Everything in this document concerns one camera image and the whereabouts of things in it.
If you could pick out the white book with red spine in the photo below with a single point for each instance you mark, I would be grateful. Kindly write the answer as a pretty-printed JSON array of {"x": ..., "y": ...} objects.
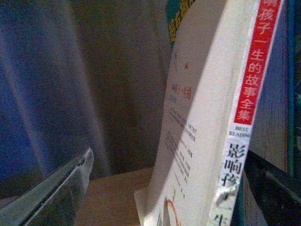
[{"x": 217, "y": 69}]

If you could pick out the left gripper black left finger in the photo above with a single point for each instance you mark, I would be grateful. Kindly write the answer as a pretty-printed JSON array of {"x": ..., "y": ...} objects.
[{"x": 56, "y": 200}]

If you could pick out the blue grey book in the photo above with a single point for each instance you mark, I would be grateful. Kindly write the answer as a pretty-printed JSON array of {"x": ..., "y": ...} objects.
[{"x": 277, "y": 133}]

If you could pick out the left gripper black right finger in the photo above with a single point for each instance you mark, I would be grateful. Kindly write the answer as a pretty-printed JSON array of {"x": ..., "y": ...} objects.
[{"x": 277, "y": 194}]

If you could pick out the teal and yellow book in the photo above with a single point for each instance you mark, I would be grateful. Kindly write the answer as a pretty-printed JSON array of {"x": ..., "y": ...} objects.
[{"x": 175, "y": 12}]

